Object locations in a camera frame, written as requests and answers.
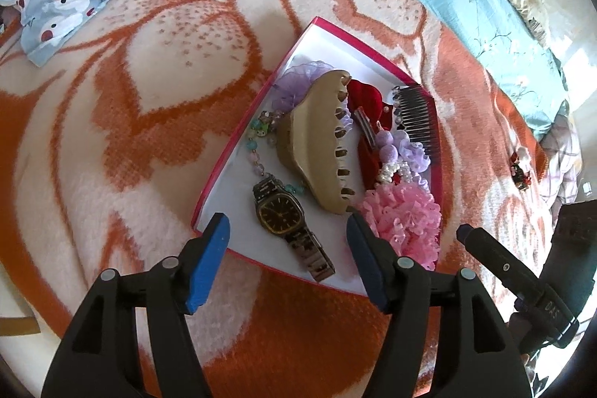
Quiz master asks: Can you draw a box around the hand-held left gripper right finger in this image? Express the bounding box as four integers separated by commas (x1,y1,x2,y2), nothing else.
346,212,532,398

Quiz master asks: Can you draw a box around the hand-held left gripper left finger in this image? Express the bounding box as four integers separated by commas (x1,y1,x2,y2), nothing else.
41,212,231,398

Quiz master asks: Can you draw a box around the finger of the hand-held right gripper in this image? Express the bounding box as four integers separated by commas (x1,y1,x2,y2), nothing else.
456,223,547,306

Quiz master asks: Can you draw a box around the pink lace scrunchie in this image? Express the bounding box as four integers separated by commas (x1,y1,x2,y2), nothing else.
357,181,443,273

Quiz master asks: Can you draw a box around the red-edged white tray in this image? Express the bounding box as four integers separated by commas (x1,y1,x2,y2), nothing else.
190,18,444,298

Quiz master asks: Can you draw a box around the dark metal wristwatch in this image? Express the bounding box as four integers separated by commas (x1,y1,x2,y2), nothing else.
253,174,337,283

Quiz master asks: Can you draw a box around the dark tortoiseshell barrette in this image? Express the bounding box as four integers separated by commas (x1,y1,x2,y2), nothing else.
352,108,378,147

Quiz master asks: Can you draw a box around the beige hair claw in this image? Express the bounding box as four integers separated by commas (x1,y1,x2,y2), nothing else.
276,70,357,214

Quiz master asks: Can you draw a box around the red velvet bow hair clip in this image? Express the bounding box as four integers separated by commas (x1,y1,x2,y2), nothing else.
347,78,397,194

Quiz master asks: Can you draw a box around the small doll hair clip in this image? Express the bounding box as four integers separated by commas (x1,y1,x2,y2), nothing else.
508,148,535,191

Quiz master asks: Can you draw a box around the plaid cloth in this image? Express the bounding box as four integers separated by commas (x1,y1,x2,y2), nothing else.
543,100,584,217

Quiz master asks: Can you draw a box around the black hair comb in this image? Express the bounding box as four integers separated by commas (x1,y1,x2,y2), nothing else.
392,83,441,156

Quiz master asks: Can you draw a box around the orange and cream blanket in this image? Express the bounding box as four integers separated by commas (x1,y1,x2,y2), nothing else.
0,0,560,398

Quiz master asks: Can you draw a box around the purple lace scrunchie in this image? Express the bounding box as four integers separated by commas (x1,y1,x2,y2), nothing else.
271,60,329,114

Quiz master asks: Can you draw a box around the white pearl hair tie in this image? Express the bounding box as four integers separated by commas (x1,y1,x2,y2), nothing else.
375,162,416,184

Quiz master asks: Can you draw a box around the purple pom-pom hair tie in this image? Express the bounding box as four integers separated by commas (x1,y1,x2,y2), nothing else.
375,130,432,172

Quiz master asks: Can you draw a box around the colourful bead bracelet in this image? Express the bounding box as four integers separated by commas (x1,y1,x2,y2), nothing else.
247,109,306,196

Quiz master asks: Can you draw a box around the brown strap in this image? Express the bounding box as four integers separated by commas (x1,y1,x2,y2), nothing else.
0,316,40,336

